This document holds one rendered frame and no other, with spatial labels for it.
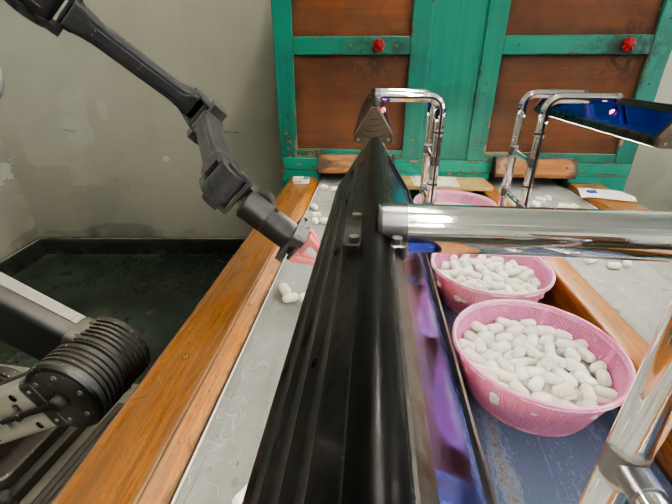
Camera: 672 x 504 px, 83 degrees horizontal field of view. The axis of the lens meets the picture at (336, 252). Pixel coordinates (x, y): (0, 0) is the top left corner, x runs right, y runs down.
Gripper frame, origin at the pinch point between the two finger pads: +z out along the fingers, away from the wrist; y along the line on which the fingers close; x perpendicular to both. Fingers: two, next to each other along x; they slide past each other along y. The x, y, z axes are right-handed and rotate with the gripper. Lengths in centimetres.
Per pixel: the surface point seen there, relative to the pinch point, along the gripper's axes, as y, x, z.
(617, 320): -6, -29, 46
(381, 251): -53, -28, -11
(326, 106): 89, -10, -21
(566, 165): 83, -52, 63
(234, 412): -30.0, 12.5, -2.4
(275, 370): -21.4, 10.2, 0.7
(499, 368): -16.9, -11.8, 29.4
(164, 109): 160, 61, -96
